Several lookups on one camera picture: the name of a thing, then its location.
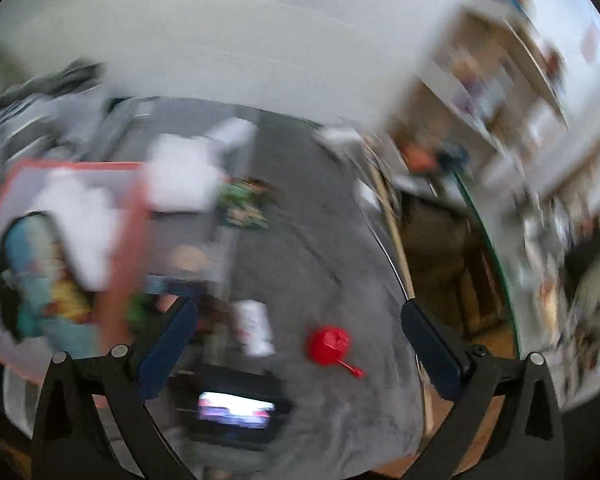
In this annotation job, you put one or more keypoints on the glass table top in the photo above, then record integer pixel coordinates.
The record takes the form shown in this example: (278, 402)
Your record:
(495, 260)

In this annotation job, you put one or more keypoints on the wooden shelf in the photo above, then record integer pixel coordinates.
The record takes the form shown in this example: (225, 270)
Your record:
(510, 110)

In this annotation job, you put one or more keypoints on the pink storage container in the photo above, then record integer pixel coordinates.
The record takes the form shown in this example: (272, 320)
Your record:
(127, 240)

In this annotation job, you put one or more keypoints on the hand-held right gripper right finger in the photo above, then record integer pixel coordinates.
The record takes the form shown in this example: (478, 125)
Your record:
(432, 355)

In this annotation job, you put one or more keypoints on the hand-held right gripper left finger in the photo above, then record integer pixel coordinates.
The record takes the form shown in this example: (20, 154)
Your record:
(167, 350)

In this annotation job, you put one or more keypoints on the grey quilt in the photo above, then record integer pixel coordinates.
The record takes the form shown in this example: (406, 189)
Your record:
(35, 120)

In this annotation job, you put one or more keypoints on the red plastic toy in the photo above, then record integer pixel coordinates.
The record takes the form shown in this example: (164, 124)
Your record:
(327, 344)

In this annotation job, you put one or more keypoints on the white power strip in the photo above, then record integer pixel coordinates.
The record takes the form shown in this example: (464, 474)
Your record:
(341, 139)

